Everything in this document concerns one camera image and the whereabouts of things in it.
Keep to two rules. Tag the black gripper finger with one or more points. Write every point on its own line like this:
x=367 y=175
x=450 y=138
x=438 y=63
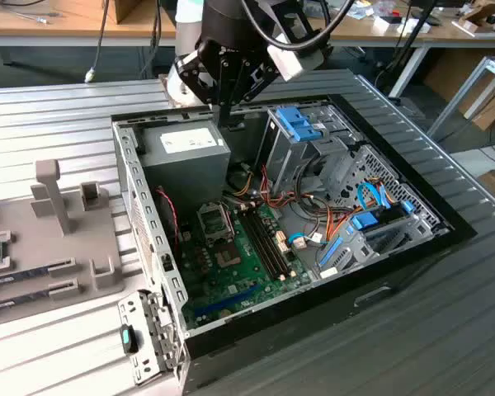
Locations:
x=200 y=78
x=251 y=82

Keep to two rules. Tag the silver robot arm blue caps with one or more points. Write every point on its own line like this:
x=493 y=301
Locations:
x=187 y=29

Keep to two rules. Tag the CPU socket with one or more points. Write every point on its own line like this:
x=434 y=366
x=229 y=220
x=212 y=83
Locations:
x=227 y=255

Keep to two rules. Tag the grey metal drive cage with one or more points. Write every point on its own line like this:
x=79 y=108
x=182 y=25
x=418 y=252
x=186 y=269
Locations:
x=284 y=161

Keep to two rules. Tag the brown cardboard box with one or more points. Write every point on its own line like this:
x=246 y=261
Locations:
x=128 y=10

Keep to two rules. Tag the grey power supply unit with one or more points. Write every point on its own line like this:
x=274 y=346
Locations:
x=181 y=177

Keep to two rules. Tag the black case fan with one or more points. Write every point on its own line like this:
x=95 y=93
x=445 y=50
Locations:
x=165 y=222

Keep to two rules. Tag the white board connector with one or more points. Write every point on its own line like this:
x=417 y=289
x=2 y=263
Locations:
x=284 y=246
x=281 y=236

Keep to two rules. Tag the black RAM slot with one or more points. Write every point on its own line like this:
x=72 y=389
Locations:
x=272 y=243
x=260 y=243

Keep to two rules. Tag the black stand pole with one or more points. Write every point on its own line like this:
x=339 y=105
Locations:
x=412 y=34

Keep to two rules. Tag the white small boxes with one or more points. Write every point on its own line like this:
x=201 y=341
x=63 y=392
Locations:
x=416 y=28

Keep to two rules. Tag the black disk blue carrier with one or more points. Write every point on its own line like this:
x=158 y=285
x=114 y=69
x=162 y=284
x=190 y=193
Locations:
x=365 y=220

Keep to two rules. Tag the blue plastic bay lever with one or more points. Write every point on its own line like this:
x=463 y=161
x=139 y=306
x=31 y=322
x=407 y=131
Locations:
x=331 y=251

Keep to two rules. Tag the black open PC case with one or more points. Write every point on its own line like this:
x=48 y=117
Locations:
x=412 y=179

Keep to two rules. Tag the wooden desk white legs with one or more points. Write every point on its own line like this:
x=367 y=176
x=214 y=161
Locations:
x=437 y=35

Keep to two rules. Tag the grey metal disk bay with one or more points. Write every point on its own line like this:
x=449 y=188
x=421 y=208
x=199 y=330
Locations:
x=354 y=251

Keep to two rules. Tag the green motherboard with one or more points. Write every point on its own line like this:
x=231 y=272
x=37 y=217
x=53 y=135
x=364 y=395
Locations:
x=247 y=284

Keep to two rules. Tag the grey parts rack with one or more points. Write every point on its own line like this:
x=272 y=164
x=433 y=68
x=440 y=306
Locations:
x=82 y=243

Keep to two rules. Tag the blue expansion slot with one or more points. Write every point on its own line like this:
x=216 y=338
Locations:
x=227 y=301

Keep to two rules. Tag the small open cardboard box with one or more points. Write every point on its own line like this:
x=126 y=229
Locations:
x=478 y=14

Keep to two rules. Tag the flat brown cardboard sheets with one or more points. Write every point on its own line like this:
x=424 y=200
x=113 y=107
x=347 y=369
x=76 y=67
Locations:
x=493 y=111

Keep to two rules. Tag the dark RAM stick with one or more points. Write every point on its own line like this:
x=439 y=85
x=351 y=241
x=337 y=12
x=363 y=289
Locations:
x=24 y=298
x=24 y=275

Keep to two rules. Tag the black latch blue tab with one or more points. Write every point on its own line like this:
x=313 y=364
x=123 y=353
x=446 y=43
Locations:
x=128 y=342

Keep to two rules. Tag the aluminium profile frame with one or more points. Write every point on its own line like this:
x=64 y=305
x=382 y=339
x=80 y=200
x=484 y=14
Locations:
x=458 y=94

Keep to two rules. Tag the grey metal slot bracket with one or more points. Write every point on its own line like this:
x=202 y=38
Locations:
x=142 y=313

